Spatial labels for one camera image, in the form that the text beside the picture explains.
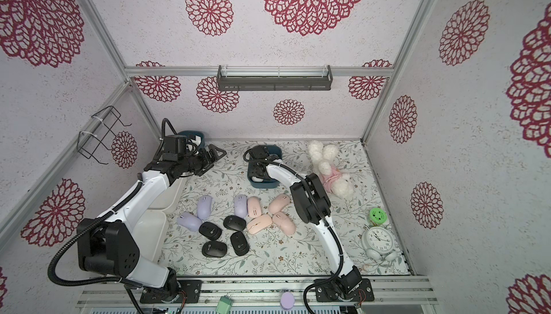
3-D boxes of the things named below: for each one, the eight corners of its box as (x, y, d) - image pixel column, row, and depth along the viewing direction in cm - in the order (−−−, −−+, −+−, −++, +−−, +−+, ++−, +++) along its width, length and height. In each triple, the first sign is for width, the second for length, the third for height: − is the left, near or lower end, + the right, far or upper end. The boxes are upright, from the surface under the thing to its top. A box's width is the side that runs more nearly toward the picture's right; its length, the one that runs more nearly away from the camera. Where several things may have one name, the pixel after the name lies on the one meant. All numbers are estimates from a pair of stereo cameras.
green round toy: (369, 225, 91) (373, 220, 87) (365, 212, 95) (369, 207, 91) (383, 225, 91) (389, 220, 87) (379, 212, 95) (384, 207, 91)
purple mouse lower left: (176, 223, 92) (173, 221, 90) (184, 212, 95) (183, 209, 93) (196, 233, 89) (194, 231, 87) (204, 222, 92) (202, 219, 90)
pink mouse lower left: (250, 236, 88) (249, 234, 86) (244, 227, 91) (244, 225, 89) (273, 221, 92) (273, 219, 90) (267, 213, 95) (267, 211, 93)
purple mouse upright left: (195, 220, 93) (193, 218, 91) (200, 197, 100) (199, 195, 98) (209, 220, 93) (207, 218, 91) (213, 197, 100) (212, 195, 98)
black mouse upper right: (223, 227, 91) (221, 224, 89) (227, 216, 94) (226, 213, 92) (243, 232, 89) (242, 230, 87) (247, 221, 92) (246, 218, 90)
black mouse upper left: (197, 232, 89) (195, 230, 87) (205, 222, 92) (203, 219, 90) (216, 242, 87) (214, 240, 85) (223, 231, 90) (222, 228, 88)
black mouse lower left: (202, 257, 83) (200, 254, 81) (205, 243, 86) (203, 241, 84) (226, 257, 83) (224, 254, 81) (227, 243, 86) (226, 241, 84)
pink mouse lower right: (271, 219, 93) (271, 216, 91) (279, 212, 95) (279, 208, 93) (290, 237, 88) (291, 234, 86) (298, 229, 90) (299, 226, 88)
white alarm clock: (366, 261, 82) (370, 257, 79) (358, 230, 90) (362, 225, 86) (394, 261, 82) (400, 257, 79) (384, 230, 90) (389, 225, 86)
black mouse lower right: (238, 259, 83) (237, 257, 81) (228, 238, 88) (227, 235, 86) (252, 251, 85) (251, 248, 83) (242, 230, 90) (241, 228, 88)
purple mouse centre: (233, 218, 93) (232, 214, 91) (235, 197, 100) (234, 193, 97) (247, 218, 93) (246, 214, 91) (249, 197, 100) (248, 193, 97)
